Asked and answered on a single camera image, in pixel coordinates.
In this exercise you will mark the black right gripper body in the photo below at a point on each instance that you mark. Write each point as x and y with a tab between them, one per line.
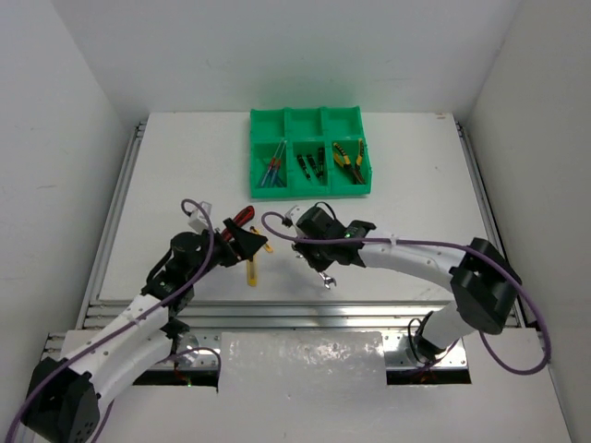
318	255

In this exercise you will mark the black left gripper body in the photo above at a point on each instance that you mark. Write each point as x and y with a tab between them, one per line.
232	249

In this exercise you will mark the long silver wrench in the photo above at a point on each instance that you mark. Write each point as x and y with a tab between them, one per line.
328	279

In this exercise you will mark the black green precision screwdriver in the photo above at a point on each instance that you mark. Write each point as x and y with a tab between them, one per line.
316	170

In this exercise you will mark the yellow needle nose pliers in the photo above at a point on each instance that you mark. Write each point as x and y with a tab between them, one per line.
359	161

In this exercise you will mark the blue screwdriver thin shaft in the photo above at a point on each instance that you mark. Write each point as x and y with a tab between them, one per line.
280	182

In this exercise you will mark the yellow handled pliers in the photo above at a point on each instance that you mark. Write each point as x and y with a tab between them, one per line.
341	158

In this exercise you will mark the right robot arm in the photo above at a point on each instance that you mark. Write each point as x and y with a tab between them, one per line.
480	280

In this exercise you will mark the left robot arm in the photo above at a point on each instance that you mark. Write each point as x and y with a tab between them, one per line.
68	397

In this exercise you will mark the large yellow box cutter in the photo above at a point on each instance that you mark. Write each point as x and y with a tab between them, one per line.
252	272

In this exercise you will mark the black red utility knife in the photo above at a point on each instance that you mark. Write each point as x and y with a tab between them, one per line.
244	216

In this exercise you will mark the green six-compartment bin tray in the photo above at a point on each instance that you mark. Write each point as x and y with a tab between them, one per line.
308	153

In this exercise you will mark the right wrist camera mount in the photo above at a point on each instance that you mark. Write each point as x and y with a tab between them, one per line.
292	216

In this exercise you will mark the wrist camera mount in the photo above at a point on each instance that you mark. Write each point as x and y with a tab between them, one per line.
196	219
292	216

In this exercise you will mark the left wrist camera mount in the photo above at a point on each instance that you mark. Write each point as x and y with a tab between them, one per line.
196	219

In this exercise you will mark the aluminium rail frame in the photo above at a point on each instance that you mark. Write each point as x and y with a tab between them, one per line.
422	194

